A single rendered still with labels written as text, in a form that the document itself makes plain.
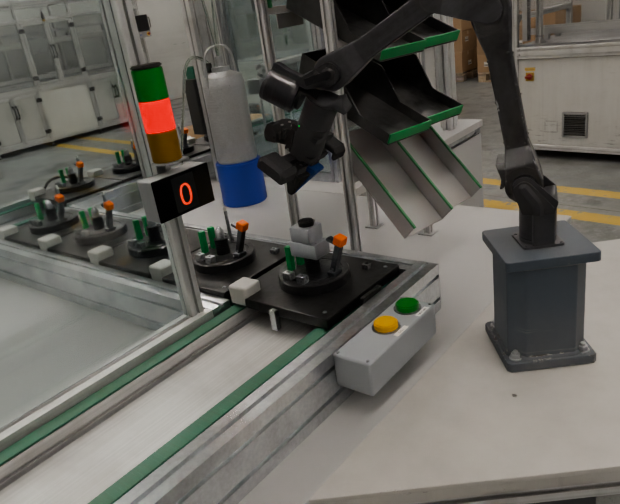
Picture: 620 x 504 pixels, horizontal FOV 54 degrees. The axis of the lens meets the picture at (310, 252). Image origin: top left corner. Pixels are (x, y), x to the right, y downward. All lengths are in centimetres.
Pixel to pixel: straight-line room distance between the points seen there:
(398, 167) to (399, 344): 53
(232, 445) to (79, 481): 22
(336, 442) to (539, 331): 38
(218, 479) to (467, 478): 33
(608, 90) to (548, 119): 51
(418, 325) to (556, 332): 22
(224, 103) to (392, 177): 81
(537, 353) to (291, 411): 42
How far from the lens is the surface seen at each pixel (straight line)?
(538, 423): 97
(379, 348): 96
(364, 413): 99
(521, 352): 108
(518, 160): 98
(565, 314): 106
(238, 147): 204
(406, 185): 137
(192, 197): 106
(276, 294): 115
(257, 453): 89
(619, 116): 516
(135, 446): 95
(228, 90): 201
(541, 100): 537
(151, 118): 102
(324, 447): 94
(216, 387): 102
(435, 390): 103
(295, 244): 115
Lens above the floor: 147
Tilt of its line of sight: 22 degrees down
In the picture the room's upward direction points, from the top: 9 degrees counter-clockwise
